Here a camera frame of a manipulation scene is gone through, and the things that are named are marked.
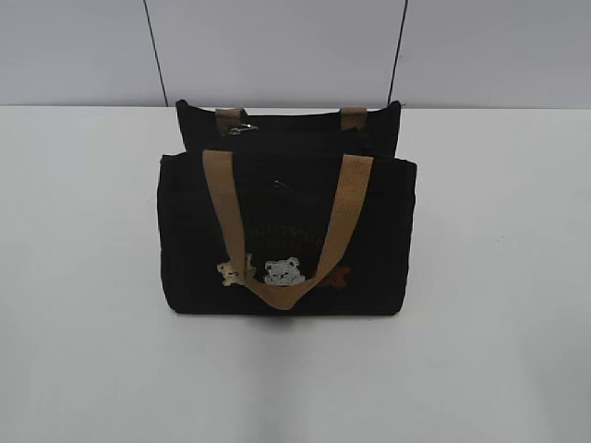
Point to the black tote bag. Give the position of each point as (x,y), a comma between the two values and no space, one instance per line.
(310,215)

